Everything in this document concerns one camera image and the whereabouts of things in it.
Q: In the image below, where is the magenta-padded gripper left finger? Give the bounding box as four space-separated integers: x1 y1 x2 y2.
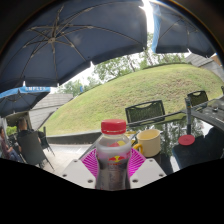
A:
60 148 100 190

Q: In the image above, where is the red-capped clear drink bottle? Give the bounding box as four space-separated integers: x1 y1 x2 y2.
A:
95 118 133 192

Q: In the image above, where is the grey-roofed building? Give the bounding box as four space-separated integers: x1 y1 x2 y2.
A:
28 93 74 131
184 53 224 83

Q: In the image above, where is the dark wicker patio chair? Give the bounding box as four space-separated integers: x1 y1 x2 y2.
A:
17 130 55 171
38 126 56 157

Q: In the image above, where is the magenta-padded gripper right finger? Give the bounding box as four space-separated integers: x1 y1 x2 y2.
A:
128 147 168 190

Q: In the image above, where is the cream mug with yellow handle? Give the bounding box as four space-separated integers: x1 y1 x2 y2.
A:
132 128 162 158

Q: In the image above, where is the person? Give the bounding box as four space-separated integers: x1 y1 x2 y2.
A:
0 126 21 163
16 117 34 138

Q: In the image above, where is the dark green slatted chair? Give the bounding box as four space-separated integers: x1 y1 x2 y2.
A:
124 99 167 124
186 90 210 108

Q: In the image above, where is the grey colour-marked post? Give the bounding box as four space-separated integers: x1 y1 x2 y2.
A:
184 97 193 136

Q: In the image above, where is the navy umbrella with blue trim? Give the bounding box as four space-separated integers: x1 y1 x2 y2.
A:
0 85 52 118

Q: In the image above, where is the flat round red coaster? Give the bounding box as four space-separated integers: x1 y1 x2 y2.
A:
177 134 196 147

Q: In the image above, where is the large navy patio umbrella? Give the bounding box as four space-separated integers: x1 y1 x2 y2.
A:
0 0 149 94

